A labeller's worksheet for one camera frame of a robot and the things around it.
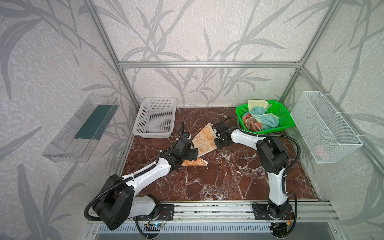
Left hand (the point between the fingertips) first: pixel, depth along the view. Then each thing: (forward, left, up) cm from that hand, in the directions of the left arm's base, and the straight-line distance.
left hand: (192, 145), depth 87 cm
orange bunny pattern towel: (+7, -8, -10) cm, 15 cm away
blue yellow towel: (+34, -48, -4) cm, 59 cm away
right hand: (+10, -18, -10) cm, 23 cm away
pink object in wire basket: (-9, -65, +11) cm, 67 cm away
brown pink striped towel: (+19, -39, -3) cm, 44 cm away
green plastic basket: (+25, -68, -7) cm, 72 cm away
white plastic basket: (+28, +29, -11) cm, 42 cm away
